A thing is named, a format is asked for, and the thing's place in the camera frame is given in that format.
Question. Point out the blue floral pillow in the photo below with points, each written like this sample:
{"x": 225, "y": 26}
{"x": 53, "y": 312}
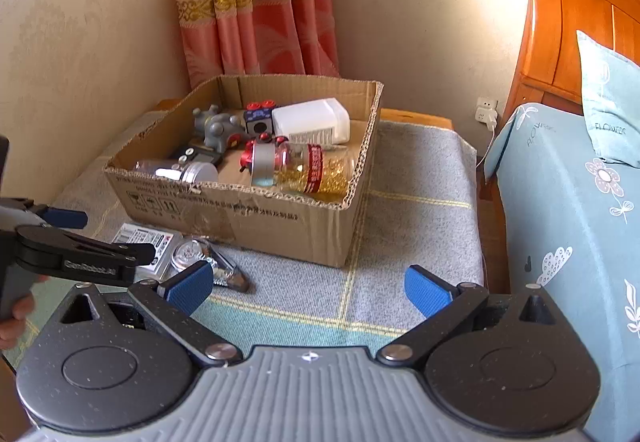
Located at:
{"x": 615, "y": 107}

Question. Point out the wooden bedside table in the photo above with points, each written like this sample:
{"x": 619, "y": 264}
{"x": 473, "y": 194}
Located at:
{"x": 415, "y": 118}

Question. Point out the grey and green printed mat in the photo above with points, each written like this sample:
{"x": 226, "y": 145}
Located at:
{"x": 415, "y": 222}

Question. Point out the small round silver tin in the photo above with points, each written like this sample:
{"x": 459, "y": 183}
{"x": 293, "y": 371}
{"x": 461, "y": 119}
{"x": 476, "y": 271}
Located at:
{"x": 187, "y": 253}

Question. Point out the dark silver metal tool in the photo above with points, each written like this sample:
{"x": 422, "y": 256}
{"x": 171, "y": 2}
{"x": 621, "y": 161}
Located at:
{"x": 227, "y": 272}

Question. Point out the blue floral bed sheet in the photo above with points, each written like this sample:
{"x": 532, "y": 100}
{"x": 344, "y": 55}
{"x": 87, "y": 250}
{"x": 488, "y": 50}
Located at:
{"x": 560, "y": 222}

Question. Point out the person's left hand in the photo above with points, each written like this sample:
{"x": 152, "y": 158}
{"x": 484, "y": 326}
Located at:
{"x": 12, "y": 327}

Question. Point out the pink patterned curtain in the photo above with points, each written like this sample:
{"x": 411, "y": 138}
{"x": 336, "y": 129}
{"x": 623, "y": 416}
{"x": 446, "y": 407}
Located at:
{"x": 250, "y": 12}

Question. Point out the white plastic bottle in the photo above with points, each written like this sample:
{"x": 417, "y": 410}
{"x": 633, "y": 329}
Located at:
{"x": 310, "y": 119}

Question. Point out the red and blue cube toy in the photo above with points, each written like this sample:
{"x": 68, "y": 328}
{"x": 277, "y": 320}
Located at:
{"x": 260, "y": 119}

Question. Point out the brown cardboard box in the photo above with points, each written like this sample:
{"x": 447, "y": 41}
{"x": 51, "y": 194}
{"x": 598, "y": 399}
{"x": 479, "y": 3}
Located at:
{"x": 280, "y": 227}

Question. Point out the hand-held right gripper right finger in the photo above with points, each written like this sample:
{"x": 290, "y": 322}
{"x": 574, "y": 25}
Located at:
{"x": 425, "y": 292}

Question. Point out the white wall socket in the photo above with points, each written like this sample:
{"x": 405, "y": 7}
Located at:
{"x": 484, "y": 111}

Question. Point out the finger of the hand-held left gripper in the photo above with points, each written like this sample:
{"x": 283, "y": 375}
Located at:
{"x": 65, "y": 218}
{"x": 75, "y": 257}

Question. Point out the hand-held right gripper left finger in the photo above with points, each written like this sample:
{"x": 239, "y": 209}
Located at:
{"x": 187, "y": 286}

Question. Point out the red robot toy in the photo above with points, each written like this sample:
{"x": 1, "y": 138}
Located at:
{"x": 247, "y": 157}

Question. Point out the clear jar with gold contents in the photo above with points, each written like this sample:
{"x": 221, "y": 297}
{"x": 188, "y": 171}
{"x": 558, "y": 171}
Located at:
{"x": 310, "y": 169}

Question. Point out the orange wooden headboard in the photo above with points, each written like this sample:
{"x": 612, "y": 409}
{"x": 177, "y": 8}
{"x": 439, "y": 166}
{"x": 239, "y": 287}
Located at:
{"x": 560, "y": 22}

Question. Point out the grey elephant toy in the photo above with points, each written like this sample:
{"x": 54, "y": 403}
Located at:
{"x": 217, "y": 127}

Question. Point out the small black device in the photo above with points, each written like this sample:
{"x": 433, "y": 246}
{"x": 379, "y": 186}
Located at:
{"x": 197, "y": 156}

